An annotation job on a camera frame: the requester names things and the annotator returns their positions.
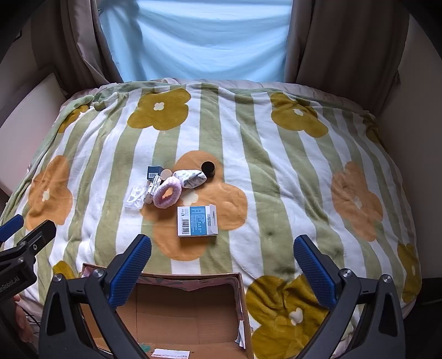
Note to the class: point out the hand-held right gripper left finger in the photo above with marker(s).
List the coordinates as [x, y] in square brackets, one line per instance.
[129, 272]

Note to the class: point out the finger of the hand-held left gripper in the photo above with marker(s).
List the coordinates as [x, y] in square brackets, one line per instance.
[9, 227]
[32, 240]

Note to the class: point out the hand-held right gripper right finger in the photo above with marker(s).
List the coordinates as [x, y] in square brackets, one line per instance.
[316, 272]

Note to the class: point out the cardboard box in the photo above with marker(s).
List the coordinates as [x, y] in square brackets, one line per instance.
[183, 317]

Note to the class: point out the clear plastic packet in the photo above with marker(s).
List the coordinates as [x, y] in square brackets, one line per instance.
[135, 196]

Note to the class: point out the pink fluffy headband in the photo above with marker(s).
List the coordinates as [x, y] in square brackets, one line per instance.
[162, 202]

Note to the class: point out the blue and white box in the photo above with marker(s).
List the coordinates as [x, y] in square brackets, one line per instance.
[196, 221]

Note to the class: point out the small beige packet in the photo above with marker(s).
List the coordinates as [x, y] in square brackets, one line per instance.
[153, 190]

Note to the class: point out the small dark blue box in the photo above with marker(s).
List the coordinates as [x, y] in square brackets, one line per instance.
[154, 171]

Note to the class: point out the round beige compact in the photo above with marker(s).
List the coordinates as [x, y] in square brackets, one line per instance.
[167, 174]

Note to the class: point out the patterned tissue pack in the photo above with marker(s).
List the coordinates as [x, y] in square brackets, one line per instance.
[190, 178]

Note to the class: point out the black round jar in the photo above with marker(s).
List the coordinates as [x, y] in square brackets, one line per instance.
[208, 169]

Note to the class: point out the person's left hand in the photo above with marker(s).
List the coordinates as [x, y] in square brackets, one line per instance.
[21, 321]

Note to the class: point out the striped floral blanket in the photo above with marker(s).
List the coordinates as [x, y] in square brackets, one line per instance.
[276, 172]

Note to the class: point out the beige padded panel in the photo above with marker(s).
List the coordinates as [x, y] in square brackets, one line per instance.
[27, 120]

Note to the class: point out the brown curtain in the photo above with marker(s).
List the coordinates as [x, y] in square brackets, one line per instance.
[345, 45]
[76, 38]

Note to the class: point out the light blue sheet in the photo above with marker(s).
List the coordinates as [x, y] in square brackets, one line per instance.
[207, 38]

